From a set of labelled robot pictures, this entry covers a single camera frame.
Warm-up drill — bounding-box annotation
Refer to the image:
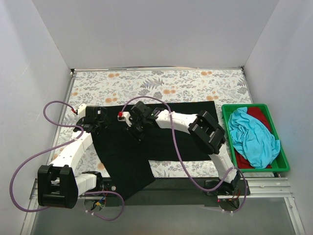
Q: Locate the black t shirt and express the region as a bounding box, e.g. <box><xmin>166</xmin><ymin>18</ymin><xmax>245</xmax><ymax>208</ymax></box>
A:
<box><xmin>92</xmin><ymin>101</ymin><xmax>219</xmax><ymax>201</ymax></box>

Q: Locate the floral table mat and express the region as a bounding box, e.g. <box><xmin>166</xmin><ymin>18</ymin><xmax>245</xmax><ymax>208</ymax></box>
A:
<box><xmin>48</xmin><ymin>69</ymin><xmax>254</xmax><ymax>179</ymax></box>

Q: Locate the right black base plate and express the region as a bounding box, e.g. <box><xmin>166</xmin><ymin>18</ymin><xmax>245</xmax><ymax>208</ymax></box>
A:
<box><xmin>202</xmin><ymin>180</ymin><xmax>252</xmax><ymax>197</ymax></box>

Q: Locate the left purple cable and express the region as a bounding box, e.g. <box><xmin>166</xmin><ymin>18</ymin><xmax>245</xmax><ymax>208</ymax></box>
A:
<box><xmin>9</xmin><ymin>100</ymin><xmax>125</xmax><ymax>221</ymax></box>

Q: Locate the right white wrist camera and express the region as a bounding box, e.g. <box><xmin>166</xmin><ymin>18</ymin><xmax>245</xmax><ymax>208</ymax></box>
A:
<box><xmin>117</xmin><ymin>112</ymin><xmax>132</xmax><ymax>127</ymax></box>

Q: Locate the aluminium frame rail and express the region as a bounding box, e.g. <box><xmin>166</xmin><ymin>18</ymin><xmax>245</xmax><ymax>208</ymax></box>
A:
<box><xmin>30</xmin><ymin>177</ymin><xmax>294</xmax><ymax>202</ymax></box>

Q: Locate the red t shirt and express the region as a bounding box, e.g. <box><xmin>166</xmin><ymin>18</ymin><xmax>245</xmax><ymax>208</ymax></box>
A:
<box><xmin>234</xmin><ymin>107</ymin><xmax>271</xmax><ymax>169</ymax></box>

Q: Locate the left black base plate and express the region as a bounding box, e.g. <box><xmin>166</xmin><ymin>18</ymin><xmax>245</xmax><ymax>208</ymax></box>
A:
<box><xmin>94</xmin><ymin>178</ymin><xmax>117</xmax><ymax>196</ymax></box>

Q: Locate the cyan t shirt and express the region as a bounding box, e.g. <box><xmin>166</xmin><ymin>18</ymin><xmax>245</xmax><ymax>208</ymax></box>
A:
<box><xmin>228</xmin><ymin>107</ymin><xmax>281</xmax><ymax>169</ymax></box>

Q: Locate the purple cable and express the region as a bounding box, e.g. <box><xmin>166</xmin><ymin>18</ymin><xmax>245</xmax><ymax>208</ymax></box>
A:
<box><xmin>9</xmin><ymin>100</ymin><xmax>125</xmax><ymax>221</ymax></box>
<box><xmin>121</xmin><ymin>96</ymin><xmax>249</xmax><ymax>214</ymax></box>

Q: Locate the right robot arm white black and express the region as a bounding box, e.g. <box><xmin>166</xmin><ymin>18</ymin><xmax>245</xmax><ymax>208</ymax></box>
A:
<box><xmin>117</xmin><ymin>101</ymin><xmax>241</xmax><ymax>195</ymax></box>

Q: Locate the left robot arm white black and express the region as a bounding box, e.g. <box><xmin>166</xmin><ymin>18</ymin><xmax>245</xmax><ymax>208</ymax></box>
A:
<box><xmin>37</xmin><ymin>104</ymin><xmax>111</xmax><ymax>209</ymax></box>

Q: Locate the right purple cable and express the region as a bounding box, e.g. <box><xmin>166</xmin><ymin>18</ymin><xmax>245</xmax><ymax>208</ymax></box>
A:
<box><xmin>121</xmin><ymin>96</ymin><xmax>249</xmax><ymax>214</ymax></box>

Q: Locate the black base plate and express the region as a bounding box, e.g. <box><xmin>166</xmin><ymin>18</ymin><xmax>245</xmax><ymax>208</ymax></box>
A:
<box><xmin>202</xmin><ymin>180</ymin><xmax>252</xmax><ymax>197</ymax></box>
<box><xmin>94</xmin><ymin>178</ymin><xmax>117</xmax><ymax>196</ymax></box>

